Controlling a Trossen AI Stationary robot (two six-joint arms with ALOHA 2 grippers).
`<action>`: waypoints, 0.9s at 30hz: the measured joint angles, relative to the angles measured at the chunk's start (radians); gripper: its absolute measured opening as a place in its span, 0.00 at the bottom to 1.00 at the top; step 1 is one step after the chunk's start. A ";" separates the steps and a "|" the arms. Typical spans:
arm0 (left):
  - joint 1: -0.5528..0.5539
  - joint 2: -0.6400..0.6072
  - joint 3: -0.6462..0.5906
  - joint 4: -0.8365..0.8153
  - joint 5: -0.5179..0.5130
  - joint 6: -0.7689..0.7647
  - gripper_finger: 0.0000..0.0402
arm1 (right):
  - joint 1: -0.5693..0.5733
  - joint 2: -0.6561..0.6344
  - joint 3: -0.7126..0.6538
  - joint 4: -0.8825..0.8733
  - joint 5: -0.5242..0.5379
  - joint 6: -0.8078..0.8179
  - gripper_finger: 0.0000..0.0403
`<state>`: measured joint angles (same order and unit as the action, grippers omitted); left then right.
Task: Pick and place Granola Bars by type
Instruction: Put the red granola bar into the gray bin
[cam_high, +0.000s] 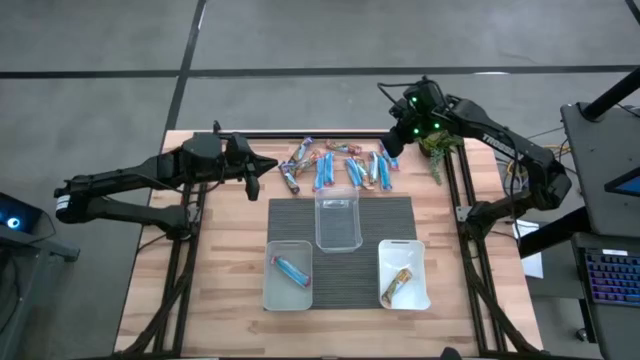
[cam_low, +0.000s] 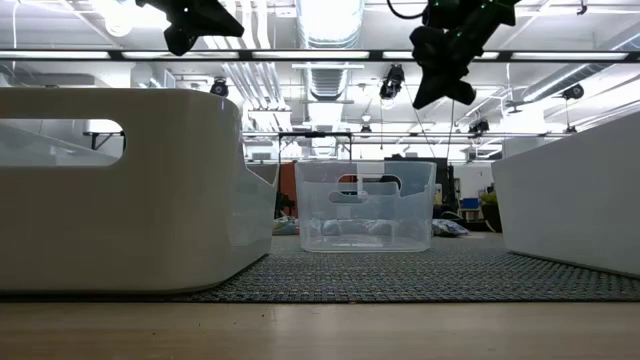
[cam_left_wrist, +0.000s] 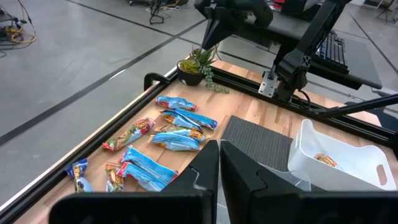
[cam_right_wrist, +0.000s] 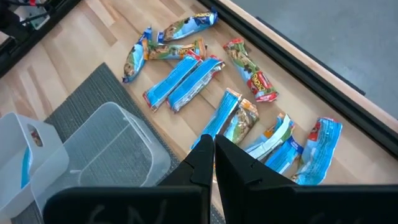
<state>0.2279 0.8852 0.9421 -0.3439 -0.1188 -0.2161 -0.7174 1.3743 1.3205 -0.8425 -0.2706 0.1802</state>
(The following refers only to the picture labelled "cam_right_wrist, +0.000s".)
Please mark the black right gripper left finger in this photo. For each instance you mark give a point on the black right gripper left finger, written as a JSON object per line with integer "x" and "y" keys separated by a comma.
{"x": 186, "y": 202}

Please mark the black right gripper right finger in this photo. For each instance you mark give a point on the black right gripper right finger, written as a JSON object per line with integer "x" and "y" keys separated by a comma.
{"x": 280, "y": 205}

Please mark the orange-ended green granola bar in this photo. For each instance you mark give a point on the orange-ended green granola bar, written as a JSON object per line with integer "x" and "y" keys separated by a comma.
{"x": 174, "y": 51}

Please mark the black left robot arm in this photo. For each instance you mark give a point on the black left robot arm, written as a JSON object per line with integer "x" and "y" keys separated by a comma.
{"x": 12, "y": 21}

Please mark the red-ended green granola bar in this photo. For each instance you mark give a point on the red-ended green granola bar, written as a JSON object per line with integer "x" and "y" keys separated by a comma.
{"x": 250, "y": 71}

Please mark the clear plastic bin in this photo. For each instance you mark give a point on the clear plastic bin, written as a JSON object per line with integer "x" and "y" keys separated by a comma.
{"x": 118, "y": 149}

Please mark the grey woven placemat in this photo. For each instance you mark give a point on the grey woven placemat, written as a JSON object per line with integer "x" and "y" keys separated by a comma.
{"x": 93, "y": 90}

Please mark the translucent white plastic bin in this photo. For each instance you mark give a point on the translucent white plastic bin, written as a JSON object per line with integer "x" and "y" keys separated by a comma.
{"x": 15, "y": 161}

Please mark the silver mounting plate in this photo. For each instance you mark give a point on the silver mounting plate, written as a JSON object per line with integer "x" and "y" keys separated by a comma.
{"x": 34, "y": 17}

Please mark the black aluminium table frame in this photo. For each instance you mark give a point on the black aluminium table frame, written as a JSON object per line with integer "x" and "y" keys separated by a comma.
{"x": 311, "y": 82}

